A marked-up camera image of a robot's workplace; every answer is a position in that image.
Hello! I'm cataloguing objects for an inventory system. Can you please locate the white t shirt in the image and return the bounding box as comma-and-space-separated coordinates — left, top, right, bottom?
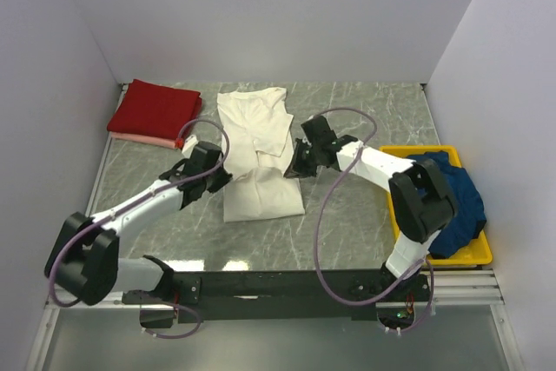
217, 87, 305, 222

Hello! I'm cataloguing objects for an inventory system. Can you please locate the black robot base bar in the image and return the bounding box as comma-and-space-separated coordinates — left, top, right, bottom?
122, 269, 431, 328

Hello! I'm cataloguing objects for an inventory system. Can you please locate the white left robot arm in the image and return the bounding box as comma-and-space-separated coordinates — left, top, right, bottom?
44, 142, 232, 306

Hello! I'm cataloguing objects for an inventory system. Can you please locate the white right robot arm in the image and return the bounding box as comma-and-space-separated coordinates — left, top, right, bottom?
284, 135, 458, 301

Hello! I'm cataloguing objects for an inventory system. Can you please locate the pink folded t shirt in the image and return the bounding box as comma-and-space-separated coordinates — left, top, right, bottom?
110, 132, 184, 149

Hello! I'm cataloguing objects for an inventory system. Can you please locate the red folded t shirt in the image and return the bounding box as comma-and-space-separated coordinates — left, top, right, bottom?
107, 79, 202, 140

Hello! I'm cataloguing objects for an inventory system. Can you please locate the blue t shirt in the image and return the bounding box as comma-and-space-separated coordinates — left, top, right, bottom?
408, 151, 487, 259

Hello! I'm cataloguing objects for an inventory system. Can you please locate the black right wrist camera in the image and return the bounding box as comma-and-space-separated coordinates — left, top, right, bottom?
301, 115, 337, 149

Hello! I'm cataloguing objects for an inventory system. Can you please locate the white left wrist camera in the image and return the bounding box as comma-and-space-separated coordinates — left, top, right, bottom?
175, 135, 199, 158

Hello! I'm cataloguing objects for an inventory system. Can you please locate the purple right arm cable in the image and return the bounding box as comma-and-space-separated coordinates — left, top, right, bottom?
313, 106, 435, 340

